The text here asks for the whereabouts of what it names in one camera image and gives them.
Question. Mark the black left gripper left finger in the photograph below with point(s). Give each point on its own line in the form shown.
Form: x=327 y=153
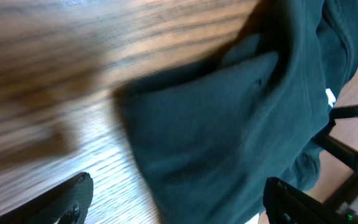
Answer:
x=67 y=203

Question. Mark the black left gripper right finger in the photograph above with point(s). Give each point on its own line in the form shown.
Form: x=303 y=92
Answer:
x=286 y=204

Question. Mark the dark teal t-shirt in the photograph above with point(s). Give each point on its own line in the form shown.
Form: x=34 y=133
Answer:
x=207 y=135

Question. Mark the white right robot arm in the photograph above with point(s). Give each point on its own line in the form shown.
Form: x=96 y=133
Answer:
x=353 y=149

